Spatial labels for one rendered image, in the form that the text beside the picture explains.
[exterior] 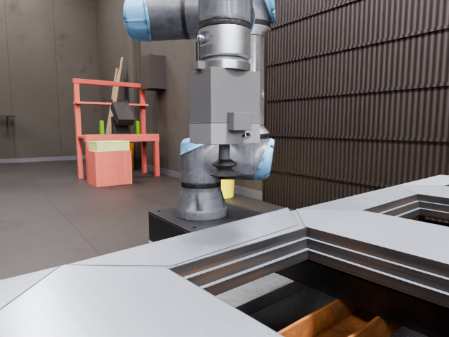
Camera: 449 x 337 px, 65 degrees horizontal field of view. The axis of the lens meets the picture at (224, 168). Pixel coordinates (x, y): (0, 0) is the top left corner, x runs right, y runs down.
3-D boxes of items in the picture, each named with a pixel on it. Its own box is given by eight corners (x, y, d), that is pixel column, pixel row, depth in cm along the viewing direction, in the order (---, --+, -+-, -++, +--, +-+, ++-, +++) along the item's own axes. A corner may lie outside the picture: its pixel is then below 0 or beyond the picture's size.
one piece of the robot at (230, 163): (220, 160, 50) (220, 174, 50) (242, 159, 52) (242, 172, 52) (206, 158, 53) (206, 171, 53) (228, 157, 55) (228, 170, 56)
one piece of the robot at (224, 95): (218, 31, 43) (218, 164, 45) (274, 41, 48) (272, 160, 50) (183, 47, 51) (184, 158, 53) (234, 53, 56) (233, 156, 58)
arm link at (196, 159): (186, 178, 109) (184, 134, 108) (228, 178, 107) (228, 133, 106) (175, 183, 97) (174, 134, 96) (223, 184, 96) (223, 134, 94)
